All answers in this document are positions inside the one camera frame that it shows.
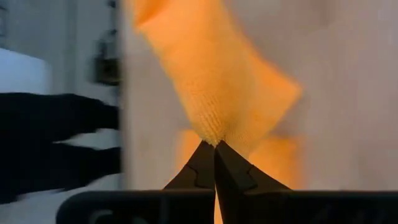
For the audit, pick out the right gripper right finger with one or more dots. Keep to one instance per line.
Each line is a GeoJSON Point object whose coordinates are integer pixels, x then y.
{"type": "Point", "coordinates": [236, 174]}

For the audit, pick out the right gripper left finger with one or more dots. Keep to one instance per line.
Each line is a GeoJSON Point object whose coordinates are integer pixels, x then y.
{"type": "Point", "coordinates": [199, 174]}

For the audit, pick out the orange microfiber towel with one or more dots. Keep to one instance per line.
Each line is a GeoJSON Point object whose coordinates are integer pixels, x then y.
{"type": "Point", "coordinates": [217, 77]}
{"type": "Point", "coordinates": [280, 161]}

